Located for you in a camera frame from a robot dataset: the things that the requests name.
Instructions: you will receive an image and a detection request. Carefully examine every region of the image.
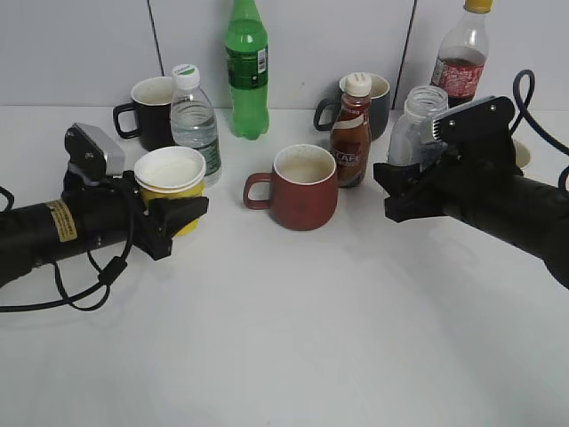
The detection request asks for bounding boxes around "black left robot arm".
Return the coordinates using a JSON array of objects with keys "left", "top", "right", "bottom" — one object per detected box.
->
[{"left": 1, "top": 171, "right": 209, "bottom": 286}]

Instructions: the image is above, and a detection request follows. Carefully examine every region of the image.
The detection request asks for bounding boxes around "cola bottle yellow cap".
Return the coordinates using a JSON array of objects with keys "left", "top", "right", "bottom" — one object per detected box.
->
[{"left": 430, "top": 0, "right": 493, "bottom": 108}]

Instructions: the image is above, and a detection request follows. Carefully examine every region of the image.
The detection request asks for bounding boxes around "dark grey ceramic mug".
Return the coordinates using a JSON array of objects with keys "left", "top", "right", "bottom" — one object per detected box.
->
[{"left": 313, "top": 73, "right": 391, "bottom": 141}]

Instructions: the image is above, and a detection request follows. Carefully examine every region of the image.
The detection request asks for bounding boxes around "yellow paper cup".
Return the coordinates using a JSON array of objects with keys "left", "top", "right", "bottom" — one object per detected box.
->
[{"left": 133, "top": 147, "right": 207, "bottom": 238}]

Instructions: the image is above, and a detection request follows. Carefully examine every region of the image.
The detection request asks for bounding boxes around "red ceramic mug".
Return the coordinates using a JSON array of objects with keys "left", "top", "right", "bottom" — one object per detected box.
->
[{"left": 243, "top": 144, "right": 339, "bottom": 231}]

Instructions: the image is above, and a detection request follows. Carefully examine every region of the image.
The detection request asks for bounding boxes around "clear milk bottle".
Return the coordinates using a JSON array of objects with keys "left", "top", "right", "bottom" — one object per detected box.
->
[{"left": 387, "top": 85, "right": 448, "bottom": 169}]

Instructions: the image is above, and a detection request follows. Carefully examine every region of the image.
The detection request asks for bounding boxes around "clear water bottle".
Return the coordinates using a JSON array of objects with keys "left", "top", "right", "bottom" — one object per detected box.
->
[{"left": 170, "top": 64, "right": 221, "bottom": 187}]

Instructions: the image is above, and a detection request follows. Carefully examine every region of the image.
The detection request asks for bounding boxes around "white ceramic mug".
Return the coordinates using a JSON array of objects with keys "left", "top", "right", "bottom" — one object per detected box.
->
[{"left": 513, "top": 139, "right": 532, "bottom": 176}]

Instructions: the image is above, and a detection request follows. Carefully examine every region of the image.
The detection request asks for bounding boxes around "black ceramic mug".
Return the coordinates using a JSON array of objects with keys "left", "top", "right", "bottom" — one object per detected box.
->
[{"left": 112, "top": 77, "right": 175, "bottom": 151}]

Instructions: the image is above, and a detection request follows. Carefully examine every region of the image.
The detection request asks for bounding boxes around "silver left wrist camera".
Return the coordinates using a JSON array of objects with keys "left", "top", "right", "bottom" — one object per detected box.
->
[{"left": 64, "top": 122, "right": 125, "bottom": 187}]

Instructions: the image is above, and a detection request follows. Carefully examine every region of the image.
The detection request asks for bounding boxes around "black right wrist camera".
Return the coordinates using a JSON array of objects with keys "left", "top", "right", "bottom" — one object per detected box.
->
[{"left": 419, "top": 96, "right": 515, "bottom": 164}]

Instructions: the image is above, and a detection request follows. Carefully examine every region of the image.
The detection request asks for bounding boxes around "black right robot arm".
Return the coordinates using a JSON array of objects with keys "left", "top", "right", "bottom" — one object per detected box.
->
[{"left": 373, "top": 155, "right": 568, "bottom": 286}]

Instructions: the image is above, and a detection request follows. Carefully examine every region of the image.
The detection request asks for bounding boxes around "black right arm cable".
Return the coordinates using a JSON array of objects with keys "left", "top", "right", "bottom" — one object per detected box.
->
[{"left": 509, "top": 69, "right": 569, "bottom": 192}]

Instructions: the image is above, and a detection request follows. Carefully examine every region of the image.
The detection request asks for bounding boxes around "green soda bottle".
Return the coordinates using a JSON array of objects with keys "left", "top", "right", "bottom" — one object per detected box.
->
[{"left": 225, "top": 0, "right": 269, "bottom": 140}]

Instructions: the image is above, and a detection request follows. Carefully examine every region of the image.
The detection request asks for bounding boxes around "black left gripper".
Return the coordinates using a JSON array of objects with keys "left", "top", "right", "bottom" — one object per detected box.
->
[{"left": 61, "top": 171, "right": 209, "bottom": 261}]

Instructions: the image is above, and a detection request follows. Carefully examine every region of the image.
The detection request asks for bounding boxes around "brown coffee drink bottle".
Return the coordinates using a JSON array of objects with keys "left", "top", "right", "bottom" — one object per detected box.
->
[{"left": 331, "top": 72, "right": 372, "bottom": 188}]

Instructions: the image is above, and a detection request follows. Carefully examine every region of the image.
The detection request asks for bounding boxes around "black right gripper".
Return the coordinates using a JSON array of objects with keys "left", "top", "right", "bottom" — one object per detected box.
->
[{"left": 373, "top": 154, "right": 521, "bottom": 222}]

